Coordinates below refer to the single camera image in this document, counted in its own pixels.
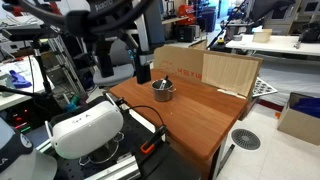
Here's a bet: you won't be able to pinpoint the black object on white table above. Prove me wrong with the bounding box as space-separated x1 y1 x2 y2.
293 22 320 50

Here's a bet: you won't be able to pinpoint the blue bin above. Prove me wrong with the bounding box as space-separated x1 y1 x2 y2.
199 7 218 33

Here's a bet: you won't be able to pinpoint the black table edge clamp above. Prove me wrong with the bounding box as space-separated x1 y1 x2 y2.
105 92 125 109

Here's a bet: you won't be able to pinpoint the blue contents of box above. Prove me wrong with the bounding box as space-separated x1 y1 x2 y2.
290 97 320 119

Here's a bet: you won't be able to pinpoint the white perforated tray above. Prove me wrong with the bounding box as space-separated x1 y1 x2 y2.
251 76 279 99

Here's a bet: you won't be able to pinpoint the metal rack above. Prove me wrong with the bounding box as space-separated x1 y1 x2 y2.
44 34 89 101

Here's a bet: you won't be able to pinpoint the plywood board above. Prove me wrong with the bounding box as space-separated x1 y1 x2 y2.
201 51 264 100

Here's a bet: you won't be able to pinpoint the aluminium extrusion rail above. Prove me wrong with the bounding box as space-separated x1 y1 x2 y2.
81 154 142 180

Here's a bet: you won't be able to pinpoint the blue glove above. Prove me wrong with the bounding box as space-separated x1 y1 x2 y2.
8 69 33 90

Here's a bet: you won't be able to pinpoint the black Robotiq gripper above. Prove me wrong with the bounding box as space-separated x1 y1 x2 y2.
64 0 154 85

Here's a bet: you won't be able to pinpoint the black and grey cap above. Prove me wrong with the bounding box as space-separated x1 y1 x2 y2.
0 116 58 180

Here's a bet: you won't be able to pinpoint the brown cardboard with red print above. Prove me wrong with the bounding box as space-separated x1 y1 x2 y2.
152 45 205 83

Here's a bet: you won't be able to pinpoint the orange and black clamp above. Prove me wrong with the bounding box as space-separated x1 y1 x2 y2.
139 125 168 156

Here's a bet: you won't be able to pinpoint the thin black cable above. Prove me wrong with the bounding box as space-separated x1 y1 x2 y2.
126 105 167 128

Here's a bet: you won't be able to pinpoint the round floor drain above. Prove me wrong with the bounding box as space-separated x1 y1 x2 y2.
230 128 262 151

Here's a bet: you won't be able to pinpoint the small wooden box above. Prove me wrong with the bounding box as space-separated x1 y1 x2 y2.
252 28 273 44

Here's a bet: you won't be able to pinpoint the black monitor panel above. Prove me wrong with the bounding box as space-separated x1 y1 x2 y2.
249 0 297 24

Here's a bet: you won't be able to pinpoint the open cardboard box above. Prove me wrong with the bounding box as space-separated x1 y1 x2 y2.
276 91 320 147

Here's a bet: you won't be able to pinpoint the long white table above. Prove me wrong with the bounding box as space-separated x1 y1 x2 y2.
225 33 320 58

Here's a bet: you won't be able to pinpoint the small steel pot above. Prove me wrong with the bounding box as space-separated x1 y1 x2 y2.
151 78 177 103

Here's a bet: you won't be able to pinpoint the black tripod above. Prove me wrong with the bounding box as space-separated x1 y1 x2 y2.
0 39 56 99

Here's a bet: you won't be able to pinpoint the green handled screwdrivers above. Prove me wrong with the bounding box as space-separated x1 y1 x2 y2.
62 93 82 113

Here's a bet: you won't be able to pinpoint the black and white marker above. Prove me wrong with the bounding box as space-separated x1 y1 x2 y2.
158 75 170 91

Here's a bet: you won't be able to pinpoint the black camera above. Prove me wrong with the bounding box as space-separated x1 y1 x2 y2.
1 24 62 43

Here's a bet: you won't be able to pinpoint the black table leg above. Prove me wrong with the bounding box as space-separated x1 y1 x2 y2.
217 143 236 176

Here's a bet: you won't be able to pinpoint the white side table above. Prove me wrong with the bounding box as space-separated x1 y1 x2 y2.
0 55 55 112

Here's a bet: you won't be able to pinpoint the black electronics box with lights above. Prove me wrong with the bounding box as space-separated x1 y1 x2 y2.
0 105 46 135

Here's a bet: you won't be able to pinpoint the white VR headset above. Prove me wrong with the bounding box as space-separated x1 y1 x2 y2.
49 100 125 161

